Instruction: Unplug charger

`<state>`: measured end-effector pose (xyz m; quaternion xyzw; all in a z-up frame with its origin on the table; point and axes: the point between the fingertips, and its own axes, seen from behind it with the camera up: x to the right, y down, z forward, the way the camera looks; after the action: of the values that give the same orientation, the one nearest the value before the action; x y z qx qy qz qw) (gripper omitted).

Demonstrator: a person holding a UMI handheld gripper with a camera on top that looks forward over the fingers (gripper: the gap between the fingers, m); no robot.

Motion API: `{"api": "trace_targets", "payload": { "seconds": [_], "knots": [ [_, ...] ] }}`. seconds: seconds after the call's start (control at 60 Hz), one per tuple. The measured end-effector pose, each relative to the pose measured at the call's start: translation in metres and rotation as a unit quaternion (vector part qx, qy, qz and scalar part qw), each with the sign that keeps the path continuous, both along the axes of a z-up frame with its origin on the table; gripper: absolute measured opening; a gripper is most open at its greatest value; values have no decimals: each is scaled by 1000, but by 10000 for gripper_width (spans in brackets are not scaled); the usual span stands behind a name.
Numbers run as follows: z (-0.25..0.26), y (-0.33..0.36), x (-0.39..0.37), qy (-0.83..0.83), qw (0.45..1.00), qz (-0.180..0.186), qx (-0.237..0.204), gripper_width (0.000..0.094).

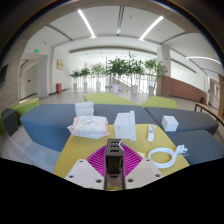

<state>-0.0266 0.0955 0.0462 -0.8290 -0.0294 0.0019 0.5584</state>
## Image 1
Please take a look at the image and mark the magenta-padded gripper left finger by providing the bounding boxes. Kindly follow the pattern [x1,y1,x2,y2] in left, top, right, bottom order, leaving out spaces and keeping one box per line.
[64,145,108,192]

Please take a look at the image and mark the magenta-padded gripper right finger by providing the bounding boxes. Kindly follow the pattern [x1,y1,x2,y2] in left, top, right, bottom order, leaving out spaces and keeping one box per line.
[123,145,164,190]

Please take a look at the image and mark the black charger block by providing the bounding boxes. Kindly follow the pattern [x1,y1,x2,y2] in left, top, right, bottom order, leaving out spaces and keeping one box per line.
[103,138,127,192]

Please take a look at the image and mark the white tube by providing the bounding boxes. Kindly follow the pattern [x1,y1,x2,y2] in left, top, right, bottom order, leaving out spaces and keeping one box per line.
[146,124,157,143]

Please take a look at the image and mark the pink-white wet wipes pack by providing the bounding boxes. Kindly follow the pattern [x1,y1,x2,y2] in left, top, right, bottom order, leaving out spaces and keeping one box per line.
[66,115,111,140]

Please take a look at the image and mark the large white box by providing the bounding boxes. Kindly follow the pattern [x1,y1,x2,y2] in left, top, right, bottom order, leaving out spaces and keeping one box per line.
[113,110,137,141]

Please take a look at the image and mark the small white cube box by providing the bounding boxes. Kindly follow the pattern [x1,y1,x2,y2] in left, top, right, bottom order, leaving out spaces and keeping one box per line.
[161,115,180,133]

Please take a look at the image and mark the long grey sofa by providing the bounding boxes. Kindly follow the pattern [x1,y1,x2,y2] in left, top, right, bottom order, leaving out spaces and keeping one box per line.
[19,103,158,153]

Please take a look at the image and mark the green sofa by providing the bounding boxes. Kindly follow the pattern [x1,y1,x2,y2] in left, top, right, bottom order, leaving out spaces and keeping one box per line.
[82,92,139,107]
[139,95,179,110]

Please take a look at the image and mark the green bench seat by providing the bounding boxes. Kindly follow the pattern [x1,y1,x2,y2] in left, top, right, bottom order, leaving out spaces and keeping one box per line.
[0,97,40,133]

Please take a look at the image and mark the dark grey stool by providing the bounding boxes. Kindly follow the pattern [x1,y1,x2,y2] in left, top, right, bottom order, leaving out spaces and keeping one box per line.
[0,107,19,137]

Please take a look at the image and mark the white door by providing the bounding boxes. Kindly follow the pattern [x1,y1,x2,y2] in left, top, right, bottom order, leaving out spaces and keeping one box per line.
[23,64,38,98]

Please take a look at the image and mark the row of potted plants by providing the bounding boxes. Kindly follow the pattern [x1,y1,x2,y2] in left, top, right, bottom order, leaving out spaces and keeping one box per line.
[69,53,168,96]

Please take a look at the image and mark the wooden shelf unit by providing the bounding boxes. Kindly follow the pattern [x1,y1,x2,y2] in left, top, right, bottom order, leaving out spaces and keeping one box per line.
[217,73,224,118]

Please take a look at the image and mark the ceiling light strips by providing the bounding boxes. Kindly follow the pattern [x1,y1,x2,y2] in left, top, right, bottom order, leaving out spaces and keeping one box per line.
[77,8,223,66]

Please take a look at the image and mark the white coiled power cable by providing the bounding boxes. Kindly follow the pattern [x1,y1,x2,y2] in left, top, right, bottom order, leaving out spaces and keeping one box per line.
[147,143,189,169]

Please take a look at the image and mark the wooden bench with black frame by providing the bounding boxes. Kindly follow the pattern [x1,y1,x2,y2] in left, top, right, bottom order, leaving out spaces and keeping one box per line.
[194,102,224,127]

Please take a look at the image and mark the yellowish wall picture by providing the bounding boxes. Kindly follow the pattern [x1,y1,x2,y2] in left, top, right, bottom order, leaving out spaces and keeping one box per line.
[56,59,65,71]

